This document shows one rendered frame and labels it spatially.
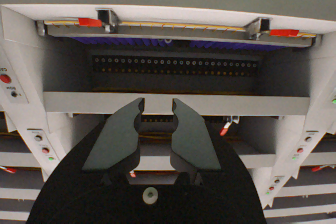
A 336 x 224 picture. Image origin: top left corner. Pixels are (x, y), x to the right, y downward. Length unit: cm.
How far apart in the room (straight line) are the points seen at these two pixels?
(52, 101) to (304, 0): 51
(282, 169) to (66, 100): 64
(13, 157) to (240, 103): 63
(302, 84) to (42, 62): 61
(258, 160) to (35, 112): 60
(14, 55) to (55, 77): 8
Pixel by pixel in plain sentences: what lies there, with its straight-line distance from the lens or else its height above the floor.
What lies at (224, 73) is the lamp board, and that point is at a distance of 44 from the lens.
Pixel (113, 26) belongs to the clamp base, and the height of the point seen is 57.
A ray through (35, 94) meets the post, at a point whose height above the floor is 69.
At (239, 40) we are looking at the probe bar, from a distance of 31.
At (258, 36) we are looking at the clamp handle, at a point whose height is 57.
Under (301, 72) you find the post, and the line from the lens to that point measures 45.
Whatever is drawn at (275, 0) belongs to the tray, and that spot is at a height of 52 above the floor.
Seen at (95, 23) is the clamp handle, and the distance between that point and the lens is 20.
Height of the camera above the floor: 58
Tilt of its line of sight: 26 degrees up
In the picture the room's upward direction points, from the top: 178 degrees counter-clockwise
